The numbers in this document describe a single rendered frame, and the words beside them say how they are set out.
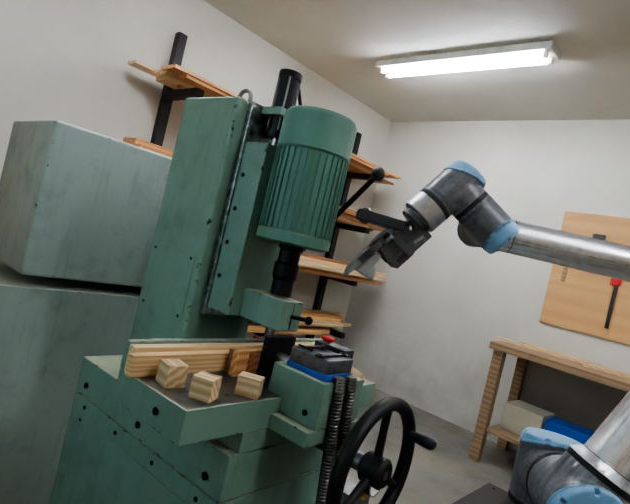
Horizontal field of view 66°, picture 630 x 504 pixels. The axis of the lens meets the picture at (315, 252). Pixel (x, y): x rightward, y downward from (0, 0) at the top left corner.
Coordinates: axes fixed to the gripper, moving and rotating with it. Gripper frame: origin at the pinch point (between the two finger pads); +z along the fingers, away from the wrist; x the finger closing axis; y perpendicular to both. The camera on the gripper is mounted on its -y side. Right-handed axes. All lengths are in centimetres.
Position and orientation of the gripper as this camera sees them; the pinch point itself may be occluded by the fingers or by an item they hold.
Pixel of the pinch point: (346, 269)
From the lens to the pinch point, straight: 111.6
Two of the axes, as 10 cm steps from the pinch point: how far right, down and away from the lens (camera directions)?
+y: 6.6, 7.5, 0.2
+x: -0.2, -0.1, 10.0
